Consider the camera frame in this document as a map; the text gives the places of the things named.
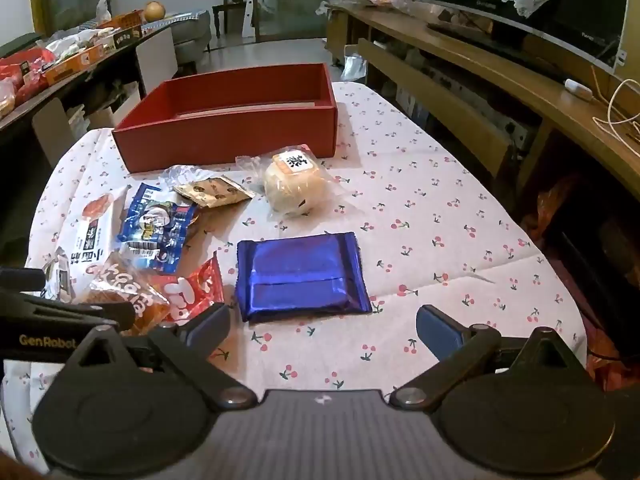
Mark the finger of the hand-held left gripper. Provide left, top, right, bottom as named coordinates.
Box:
left=0, top=287, right=137, bottom=333
left=0, top=268, right=47, bottom=292

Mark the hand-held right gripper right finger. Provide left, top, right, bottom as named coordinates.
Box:
left=390, top=304, right=586, bottom=409

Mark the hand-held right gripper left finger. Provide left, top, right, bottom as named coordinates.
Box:
left=65, top=304, right=258, bottom=410

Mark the red snack packet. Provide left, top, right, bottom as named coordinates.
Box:
left=150, top=255, right=226, bottom=328

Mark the orange bread packet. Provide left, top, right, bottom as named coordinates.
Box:
left=80, top=252, right=172, bottom=336

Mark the white orange snack packet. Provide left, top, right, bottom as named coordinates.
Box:
left=62, top=185, right=132, bottom=281

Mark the blue foil snack packet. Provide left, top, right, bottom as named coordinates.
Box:
left=236, top=232, right=372, bottom=323

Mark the blue white snack packet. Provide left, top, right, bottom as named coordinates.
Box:
left=117, top=182, right=201, bottom=276

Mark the gold snack packet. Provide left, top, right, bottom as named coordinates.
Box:
left=173, top=175, right=256, bottom=208

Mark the bun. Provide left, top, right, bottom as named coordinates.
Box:
left=236, top=145, right=346, bottom=221

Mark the red cardboard box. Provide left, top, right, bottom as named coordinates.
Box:
left=112, top=63, right=337, bottom=173

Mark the cherry print tablecloth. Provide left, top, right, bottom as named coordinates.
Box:
left=0, top=81, right=588, bottom=466

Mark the white storage box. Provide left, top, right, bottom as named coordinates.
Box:
left=90, top=82, right=142, bottom=131

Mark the red plastic bag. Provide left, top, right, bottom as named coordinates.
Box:
left=0, top=47, right=56, bottom=106

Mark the orange cardboard box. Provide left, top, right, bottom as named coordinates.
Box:
left=42, top=44, right=106, bottom=86

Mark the green sofa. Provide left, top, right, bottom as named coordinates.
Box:
left=0, top=32, right=43, bottom=58

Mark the dark coffee table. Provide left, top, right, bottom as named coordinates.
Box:
left=0, top=22, right=178, bottom=171

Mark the wooden television cabinet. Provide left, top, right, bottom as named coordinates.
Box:
left=325, top=2, right=640, bottom=201

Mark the black yellow box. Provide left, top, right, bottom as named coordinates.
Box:
left=102, top=25, right=143, bottom=51

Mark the orange basket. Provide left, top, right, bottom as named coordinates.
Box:
left=97, top=10, right=143, bottom=31

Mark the white power adapter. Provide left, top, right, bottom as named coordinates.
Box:
left=564, top=78, right=594, bottom=100

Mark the grey sofa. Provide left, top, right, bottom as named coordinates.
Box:
left=167, top=8, right=213, bottom=63

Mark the white leaning board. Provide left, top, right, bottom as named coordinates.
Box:
left=241, top=0, right=259, bottom=38

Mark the television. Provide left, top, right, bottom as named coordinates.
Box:
left=412, top=0, right=631, bottom=76

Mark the white cable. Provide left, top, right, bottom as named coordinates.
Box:
left=590, top=67, right=640, bottom=143

